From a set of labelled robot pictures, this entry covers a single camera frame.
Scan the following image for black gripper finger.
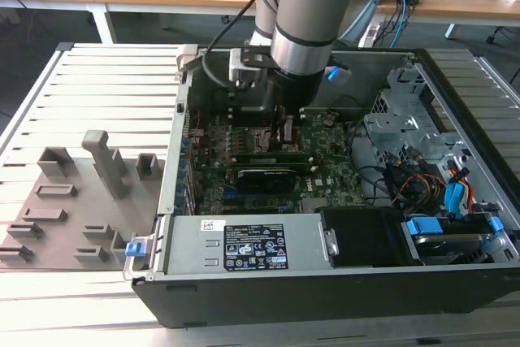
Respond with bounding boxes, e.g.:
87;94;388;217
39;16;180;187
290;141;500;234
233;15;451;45
272;103;300;148

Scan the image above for green RAM stick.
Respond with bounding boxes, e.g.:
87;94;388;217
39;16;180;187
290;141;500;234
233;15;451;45
238;161;319;174

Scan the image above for black graphics card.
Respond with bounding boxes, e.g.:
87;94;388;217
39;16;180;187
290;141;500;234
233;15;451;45
235;166;298;197

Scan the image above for green Dell motherboard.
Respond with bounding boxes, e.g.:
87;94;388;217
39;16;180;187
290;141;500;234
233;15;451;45
184;113;369;218

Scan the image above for grey chipset heatsink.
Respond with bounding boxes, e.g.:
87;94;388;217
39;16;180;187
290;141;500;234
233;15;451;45
302;198;327;215

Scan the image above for white power strip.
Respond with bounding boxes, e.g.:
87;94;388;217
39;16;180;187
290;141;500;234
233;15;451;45
358;20;382;48

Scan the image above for pale grey chair back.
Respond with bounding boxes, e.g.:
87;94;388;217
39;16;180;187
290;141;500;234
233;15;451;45
336;0;386;44

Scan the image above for metal disk bay cage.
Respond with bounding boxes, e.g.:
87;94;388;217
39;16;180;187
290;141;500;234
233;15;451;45
362;67;467;170

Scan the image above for grey power supply unit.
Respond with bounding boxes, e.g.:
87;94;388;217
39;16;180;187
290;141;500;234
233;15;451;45
163;214;331;280

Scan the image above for hard disk in blue carrier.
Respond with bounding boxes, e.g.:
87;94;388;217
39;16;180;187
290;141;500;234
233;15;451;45
401;215;509;267

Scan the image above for black and grey PC case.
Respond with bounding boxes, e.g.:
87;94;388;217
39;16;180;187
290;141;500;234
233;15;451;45
123;44;520;330

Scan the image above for blue case latch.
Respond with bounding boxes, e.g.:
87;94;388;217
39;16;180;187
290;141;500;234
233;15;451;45
125;240;146;259

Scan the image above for grey parts rack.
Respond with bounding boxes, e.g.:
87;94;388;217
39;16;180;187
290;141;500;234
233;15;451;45
0;129;167;271

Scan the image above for blue cable connector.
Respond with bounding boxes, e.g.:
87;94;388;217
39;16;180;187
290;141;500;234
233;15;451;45
326;63;351;83

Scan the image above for silver camera mount bracket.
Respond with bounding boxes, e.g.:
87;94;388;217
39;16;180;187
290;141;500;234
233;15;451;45
227;48;278;85

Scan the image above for black camera cable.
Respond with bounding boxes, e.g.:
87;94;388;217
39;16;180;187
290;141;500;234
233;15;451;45
201;0;278;89

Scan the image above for red and yellow power wires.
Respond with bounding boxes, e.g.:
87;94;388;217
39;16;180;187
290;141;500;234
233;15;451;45
399;166;477;210

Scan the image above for blue flat data cable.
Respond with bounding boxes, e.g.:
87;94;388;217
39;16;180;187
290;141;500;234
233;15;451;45
444;177;469;219

